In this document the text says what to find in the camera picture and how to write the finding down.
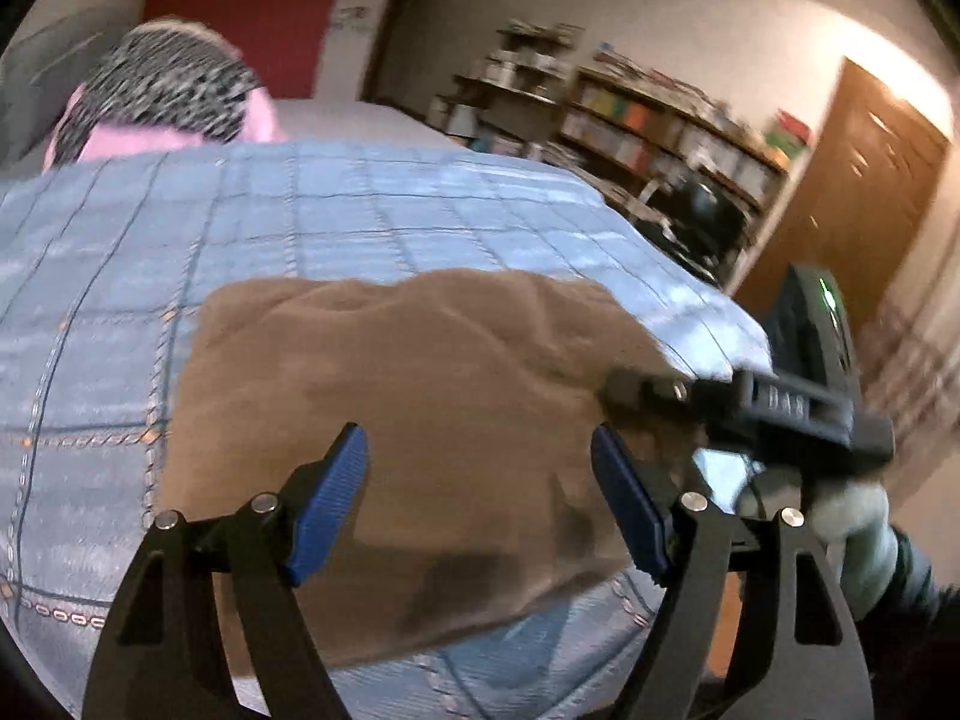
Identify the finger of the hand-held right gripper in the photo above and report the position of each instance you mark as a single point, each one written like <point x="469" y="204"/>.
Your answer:
<point x="652" y="390"/>

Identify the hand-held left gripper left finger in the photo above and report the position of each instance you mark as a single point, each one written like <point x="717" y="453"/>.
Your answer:
<point x="330" y="502"/>

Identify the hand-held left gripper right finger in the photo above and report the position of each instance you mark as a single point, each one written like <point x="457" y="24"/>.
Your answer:
<point x="630" y="502"/>

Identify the brown fleece pants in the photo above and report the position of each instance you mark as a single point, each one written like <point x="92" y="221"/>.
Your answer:
<point x="420" y="405"/>

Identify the person's right forearm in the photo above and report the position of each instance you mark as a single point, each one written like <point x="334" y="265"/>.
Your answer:
<point x="922" y="600"/>

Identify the person's right hand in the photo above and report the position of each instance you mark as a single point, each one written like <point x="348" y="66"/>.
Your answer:
<point x="862" y="532"/>

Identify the black chair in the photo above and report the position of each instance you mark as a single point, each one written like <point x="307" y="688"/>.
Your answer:
<point x="705" y="217"/>

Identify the brown wooden door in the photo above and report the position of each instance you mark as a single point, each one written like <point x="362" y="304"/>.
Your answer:
<point x="847" y="187"/>

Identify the wooden bookshelf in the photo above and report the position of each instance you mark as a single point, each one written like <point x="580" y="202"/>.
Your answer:
<point x="660" y="135"/>

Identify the stack of colourful boxes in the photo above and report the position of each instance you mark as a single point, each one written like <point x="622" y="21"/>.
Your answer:
<point x="789" y="136"/>

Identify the blue plaid bedspread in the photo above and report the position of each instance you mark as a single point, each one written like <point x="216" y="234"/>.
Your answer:
<point x="150" y="277"/>

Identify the row of books atop bookshelf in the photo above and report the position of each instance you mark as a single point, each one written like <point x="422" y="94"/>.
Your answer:
<point x="652" y="75"/>

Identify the wooden shelf desk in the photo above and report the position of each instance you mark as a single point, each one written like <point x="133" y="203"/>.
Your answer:
<point x="510" y="82"/>

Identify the pink blanket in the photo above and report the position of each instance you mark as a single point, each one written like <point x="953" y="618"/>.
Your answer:
<point x="135" y="144"/>

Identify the dark doorway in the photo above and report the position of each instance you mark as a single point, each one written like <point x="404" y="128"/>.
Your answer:
<point x="397" y="30"/>

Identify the leopard print cloth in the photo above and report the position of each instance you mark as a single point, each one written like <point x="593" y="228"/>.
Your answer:
<point x="172" y="90"/>

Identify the grey padded headboard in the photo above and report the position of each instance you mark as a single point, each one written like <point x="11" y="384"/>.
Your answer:
<point x="30" y="90"/>

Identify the small wall photos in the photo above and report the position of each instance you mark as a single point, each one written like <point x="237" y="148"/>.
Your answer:
<point x="352" y="17"/>

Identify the red wall panel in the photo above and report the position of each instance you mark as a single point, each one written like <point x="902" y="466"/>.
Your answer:
<point x="247" y="15"/>

